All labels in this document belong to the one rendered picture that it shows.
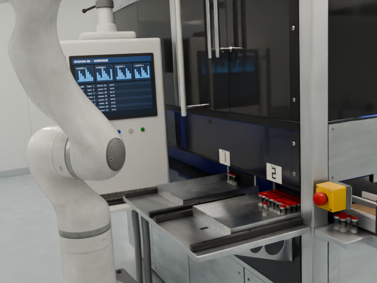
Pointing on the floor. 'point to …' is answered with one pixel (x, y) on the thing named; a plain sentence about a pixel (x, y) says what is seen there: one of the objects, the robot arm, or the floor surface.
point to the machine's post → (313, 132)
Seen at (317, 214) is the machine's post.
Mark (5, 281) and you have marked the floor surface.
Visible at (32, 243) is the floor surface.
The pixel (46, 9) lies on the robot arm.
